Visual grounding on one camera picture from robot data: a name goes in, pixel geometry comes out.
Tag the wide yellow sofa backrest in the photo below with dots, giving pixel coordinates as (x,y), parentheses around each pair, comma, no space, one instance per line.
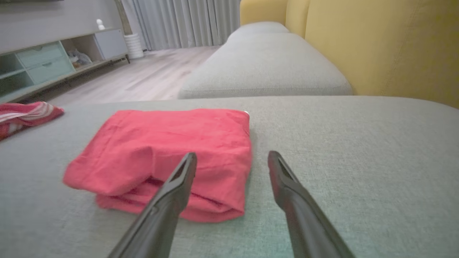
(387,46)

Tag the white ribbed pot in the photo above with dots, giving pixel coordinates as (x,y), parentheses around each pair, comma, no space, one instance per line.
(133,46)

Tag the grey pleated curtain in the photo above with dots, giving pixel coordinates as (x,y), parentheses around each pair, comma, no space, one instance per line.
(186,21)

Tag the narrow yellow sofa backrest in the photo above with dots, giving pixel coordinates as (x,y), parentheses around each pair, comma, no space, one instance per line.
(297,16)

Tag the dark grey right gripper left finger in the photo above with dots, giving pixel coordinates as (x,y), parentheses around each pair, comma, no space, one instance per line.
(161,218)

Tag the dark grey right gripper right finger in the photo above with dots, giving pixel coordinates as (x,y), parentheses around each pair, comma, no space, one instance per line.
(304,218)

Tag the small white figurine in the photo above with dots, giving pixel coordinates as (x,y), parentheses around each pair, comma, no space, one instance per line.
(100,25)

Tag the grey green TV cabinet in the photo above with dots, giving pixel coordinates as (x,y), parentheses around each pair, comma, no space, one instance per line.
(46,64)

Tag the large grey sofa seat cushion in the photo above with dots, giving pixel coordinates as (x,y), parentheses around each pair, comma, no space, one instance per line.
(358,161)

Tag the red T-shirt with white sleeves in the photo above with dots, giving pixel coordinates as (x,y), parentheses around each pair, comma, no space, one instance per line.
(25,114)

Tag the small grey sofa seat cushion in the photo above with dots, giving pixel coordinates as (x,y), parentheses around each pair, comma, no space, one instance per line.
(258,27)

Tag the red shorts with white trim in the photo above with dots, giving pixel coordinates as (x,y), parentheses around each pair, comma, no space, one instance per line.
(161,139)

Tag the grey plush toy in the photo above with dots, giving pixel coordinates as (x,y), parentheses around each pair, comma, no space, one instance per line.
(79,57)

